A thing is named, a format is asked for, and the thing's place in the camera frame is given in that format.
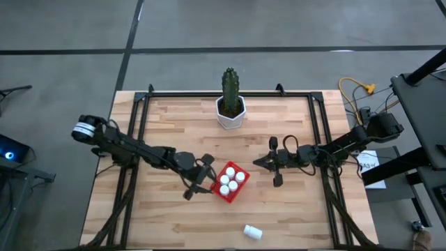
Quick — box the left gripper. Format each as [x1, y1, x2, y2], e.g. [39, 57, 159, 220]
[183, 153, 220, 201]

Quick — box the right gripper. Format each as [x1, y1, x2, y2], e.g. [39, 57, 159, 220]
[252, 135, 301, 188]

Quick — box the red plastic basket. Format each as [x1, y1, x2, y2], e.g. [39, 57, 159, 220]
[210, 160, 251, 204]

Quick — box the cactus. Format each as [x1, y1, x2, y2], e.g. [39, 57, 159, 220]
[215, 67, 247, 130]

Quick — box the white paper sheet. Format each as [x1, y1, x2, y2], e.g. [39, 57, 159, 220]
[357, 149, 387, 190]

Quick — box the black side table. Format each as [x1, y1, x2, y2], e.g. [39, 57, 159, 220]
[361, 71, 446, 231]

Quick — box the person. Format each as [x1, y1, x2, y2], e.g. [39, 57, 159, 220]
[412, 229, 433, 251]

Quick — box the grey metal stand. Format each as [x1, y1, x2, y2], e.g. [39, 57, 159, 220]
[0, 160, 56, 251]

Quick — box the black diagonal pole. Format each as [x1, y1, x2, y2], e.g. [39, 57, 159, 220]
[403, 47, 446, 86]

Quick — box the black computer with blue light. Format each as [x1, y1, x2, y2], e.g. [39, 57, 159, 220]
[0, 134, 31, 165]

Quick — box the black tripod leg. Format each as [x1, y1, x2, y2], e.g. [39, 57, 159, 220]
[0, 84, 33, 118]

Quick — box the black aluminium rig frame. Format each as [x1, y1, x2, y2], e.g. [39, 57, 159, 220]
[79, 83, 379, 251]

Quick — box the black braided cable bundle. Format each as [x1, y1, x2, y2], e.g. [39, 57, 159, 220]
[322, 167, 376, 251]
[82, 163, 140, 251]

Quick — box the yellow extension cable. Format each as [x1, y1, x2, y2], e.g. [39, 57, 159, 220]
[338, 77, 376, 128]

